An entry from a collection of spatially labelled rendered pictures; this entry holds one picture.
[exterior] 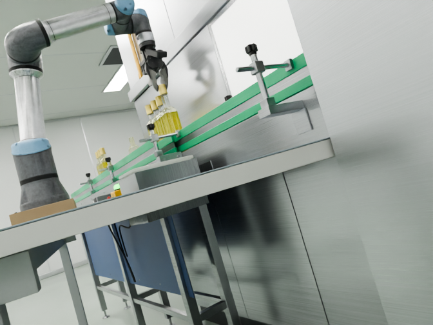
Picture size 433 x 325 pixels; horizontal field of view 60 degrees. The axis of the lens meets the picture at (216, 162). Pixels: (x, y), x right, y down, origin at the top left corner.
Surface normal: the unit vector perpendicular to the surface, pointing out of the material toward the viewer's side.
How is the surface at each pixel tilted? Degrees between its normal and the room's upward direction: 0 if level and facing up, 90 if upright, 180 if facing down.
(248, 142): 90
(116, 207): 90
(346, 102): 90
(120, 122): 90
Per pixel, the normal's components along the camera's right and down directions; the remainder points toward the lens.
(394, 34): -0.81, 0.21
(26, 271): 0.32, -0.15
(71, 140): 0.51, -0.20
